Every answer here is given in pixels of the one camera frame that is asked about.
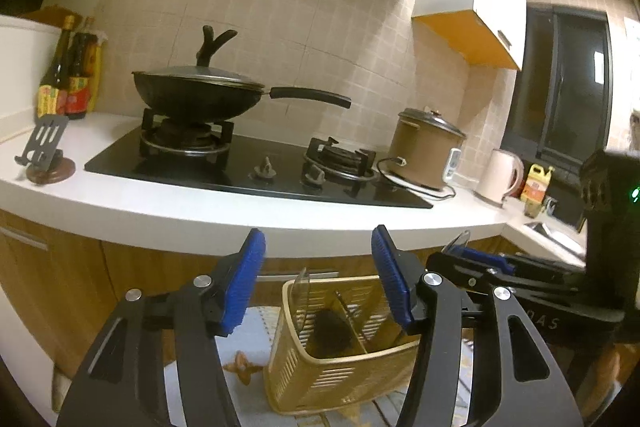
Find clear plastic spoon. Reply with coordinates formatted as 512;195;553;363
442;230;471;257

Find beige slotted utensil basket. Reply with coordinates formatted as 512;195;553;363
264;275;420;415

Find yellow oil bottle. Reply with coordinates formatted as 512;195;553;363
520;164;554;218

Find wooden cabinet doors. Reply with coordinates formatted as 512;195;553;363
0;208;507;377

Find white electric kettle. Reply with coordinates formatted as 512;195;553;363
474;148;524;207

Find brown rice cooker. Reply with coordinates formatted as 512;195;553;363
385;107;466;191

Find dark window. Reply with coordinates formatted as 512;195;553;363
502;5;613;172

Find white countertop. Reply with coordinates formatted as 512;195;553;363
1;113;582;267

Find black glass gas stove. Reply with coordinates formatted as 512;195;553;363
85;108;433;209

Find white orange upper cabinet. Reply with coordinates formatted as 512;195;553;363
412;0;526;70

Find dark soy sauce bottle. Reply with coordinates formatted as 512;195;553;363
36;15;75;118

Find red label sauce bottle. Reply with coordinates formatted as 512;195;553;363
65;16;98;120

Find black wok with lid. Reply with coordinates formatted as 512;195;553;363
132;25;352;122

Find rice cooker black cable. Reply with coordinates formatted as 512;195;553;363
375;156;458;202

